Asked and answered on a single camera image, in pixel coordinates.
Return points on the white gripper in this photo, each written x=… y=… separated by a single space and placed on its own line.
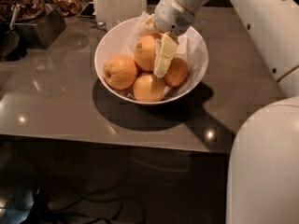
x=169 y=17

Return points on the orange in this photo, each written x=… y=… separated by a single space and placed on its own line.
x=148 y=88
x=120 y=71
x=177 y=72
x=144 y=51

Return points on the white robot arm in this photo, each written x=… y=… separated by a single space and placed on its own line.
x=263 y=171

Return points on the white ceramic bowl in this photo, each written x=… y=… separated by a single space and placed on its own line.
x=112 y=44

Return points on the white paper liner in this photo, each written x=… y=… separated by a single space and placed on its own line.
x=191 y=48

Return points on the white paper sheet stand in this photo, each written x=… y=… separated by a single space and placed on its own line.
x=109 y=13

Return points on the dark smartphone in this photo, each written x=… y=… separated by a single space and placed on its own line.
x=88 y=11

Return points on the bag of dried snacks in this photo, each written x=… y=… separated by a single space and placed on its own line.
x=68 y=7

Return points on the dark square metal box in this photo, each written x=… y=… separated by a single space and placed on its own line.
x=42 y=31

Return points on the glass jar of nuts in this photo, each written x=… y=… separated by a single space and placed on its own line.
x=29 y=9

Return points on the metal spoon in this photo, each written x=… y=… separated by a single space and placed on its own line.
x=15 y=12

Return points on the black round container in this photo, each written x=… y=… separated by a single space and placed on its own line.
x=11 y=45

